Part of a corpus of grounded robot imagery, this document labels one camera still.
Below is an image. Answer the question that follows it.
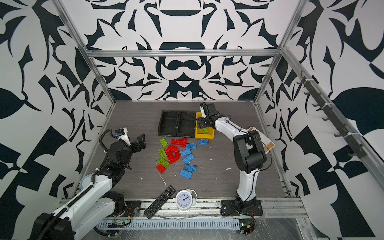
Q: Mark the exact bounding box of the blue lego brick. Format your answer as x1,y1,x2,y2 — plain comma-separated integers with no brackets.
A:
186,143,197,150
180,149,191,157
198,139,209,146
183,154,195,165

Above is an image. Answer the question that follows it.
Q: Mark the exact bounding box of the green lego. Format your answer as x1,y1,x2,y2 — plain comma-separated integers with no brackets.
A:
201,128,209,134

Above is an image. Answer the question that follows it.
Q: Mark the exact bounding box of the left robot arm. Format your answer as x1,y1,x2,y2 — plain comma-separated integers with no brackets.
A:
30,128,146,240

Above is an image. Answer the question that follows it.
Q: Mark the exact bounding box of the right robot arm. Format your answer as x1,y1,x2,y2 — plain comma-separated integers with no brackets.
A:
197,102,274,203

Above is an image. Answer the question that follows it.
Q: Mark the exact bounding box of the yellow storage bin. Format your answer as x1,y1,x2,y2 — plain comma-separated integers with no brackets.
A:
195,123,215,140

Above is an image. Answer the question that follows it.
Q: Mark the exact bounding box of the middle black storage bin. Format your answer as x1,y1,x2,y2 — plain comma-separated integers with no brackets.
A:
177,112,196,138

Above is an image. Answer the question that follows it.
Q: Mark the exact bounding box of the black storage bin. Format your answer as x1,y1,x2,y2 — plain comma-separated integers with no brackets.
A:
158,111,180,137
177,112,196,138

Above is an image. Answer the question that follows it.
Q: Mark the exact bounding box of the green lego brick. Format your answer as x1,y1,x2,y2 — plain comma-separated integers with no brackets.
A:
158,159,170,169
158,148,168,159

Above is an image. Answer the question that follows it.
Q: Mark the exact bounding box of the green flat lego plate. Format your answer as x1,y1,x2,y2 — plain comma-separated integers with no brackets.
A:
160,138,168,148

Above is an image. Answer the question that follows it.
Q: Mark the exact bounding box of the green lego brick lower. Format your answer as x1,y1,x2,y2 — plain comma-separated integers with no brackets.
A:
158,159,170,169

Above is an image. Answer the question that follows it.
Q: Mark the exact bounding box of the small red lego brick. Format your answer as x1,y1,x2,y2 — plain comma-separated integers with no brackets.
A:
156,164,166,174

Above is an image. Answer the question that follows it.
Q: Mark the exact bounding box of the left black storage bin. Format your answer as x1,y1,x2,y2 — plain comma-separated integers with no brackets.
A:
158,111,180,137

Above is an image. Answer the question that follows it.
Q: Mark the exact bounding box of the red lego arch piece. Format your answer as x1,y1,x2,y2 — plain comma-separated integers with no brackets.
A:
165,150,181,164

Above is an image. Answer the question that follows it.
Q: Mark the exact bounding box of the red lego brick left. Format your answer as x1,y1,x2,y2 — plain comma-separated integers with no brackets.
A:
171,139,183,146

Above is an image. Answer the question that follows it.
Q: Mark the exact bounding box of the red lego brick on arch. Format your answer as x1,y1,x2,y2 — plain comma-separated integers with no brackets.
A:
168,145,179,153

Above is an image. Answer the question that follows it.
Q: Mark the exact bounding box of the red lego brick right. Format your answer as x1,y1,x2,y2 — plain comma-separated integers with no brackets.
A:
180,138,188,148

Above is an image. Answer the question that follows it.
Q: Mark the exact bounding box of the black remote control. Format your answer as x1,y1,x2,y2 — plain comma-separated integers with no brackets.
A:
144,185,176,219

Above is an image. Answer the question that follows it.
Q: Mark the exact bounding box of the white box wooden lid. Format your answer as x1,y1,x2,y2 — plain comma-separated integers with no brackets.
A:
248,127,275,154

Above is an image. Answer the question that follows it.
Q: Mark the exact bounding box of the white alarm clock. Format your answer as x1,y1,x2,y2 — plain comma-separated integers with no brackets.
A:
176,189,198,211

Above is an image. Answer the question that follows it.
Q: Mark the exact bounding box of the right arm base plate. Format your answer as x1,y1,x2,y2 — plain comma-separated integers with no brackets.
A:
220,198,264,217

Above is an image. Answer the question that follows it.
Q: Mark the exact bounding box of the white cable duct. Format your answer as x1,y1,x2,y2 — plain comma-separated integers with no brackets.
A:
97,219,240,231

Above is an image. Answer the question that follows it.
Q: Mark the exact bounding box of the wall hook rail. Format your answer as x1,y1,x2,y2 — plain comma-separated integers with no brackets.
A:
298,75,368,159

